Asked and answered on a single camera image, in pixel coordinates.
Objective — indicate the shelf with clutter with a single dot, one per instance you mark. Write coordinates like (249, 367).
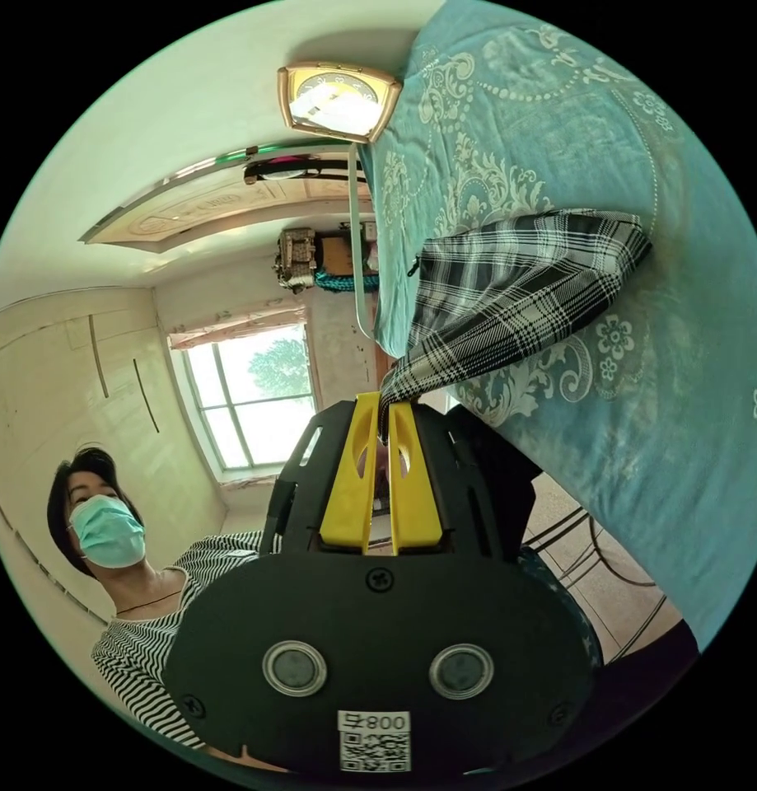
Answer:
(322, 259)

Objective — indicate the window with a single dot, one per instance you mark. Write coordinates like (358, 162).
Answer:
(254, 402)

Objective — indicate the pink floral curtain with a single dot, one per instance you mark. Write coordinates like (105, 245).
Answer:
(239, 326)

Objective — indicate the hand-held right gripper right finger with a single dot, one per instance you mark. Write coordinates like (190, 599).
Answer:
(415, 494)

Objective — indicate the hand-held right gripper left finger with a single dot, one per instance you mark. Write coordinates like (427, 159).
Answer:
(348, 494)

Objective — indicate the person's body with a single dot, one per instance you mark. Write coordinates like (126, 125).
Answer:
(131, 593)

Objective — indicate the gold-framed wall clock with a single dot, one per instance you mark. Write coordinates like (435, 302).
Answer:
(338, 102)

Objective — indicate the black and white checkered pants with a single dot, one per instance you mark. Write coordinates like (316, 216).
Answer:
(514, 290)

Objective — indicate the bed with teal floral sheet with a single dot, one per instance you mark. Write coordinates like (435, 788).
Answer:
(539, 123)

